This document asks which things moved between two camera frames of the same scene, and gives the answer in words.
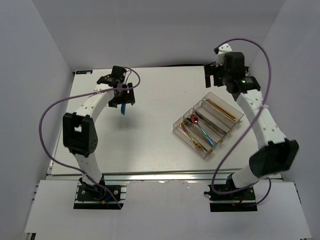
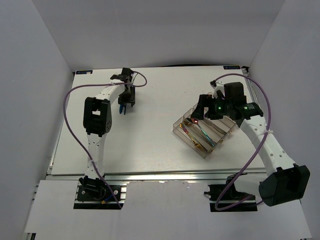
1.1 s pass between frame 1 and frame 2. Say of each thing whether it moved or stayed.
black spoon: moved
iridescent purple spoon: stayed
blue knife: stayed
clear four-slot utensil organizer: stayed
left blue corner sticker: stayed
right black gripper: moved
